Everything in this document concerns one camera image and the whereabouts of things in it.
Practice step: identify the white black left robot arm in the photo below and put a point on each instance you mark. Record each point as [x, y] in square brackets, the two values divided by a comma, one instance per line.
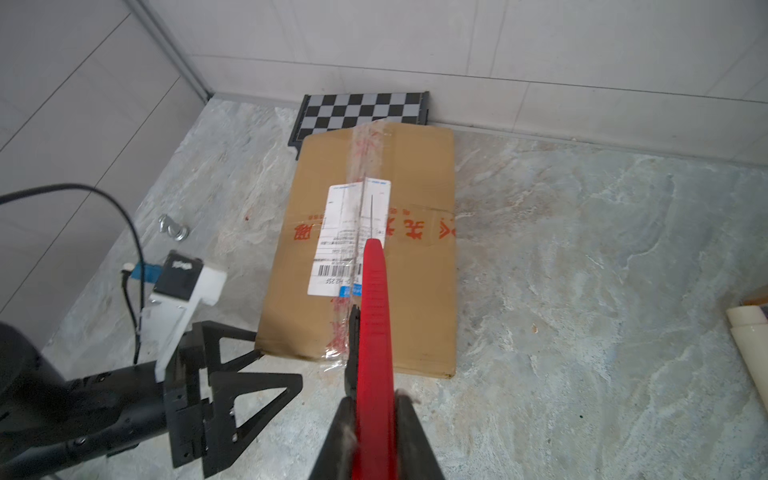
[209, 409]

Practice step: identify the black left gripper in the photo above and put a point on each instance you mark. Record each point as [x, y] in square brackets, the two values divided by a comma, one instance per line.
[49, 424]

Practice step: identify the wooden rolling pin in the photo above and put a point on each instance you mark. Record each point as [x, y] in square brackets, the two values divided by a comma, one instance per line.
[749, 330]

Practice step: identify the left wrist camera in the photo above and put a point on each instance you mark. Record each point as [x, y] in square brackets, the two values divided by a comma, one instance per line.
[179, 286]

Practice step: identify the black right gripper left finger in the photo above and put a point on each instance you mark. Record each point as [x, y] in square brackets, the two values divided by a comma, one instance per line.
[335, 459]

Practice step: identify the red utility knife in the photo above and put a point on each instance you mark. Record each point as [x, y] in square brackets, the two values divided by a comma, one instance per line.
[375, 455]

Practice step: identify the brown cardboard express box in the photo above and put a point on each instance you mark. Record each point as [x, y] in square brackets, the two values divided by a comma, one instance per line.
[304, 314]

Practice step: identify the black white chessboard case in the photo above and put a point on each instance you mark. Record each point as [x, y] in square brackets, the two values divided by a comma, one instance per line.
[321, 113]

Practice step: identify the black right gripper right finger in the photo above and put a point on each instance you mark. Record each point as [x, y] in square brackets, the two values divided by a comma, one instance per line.
[415, 457]

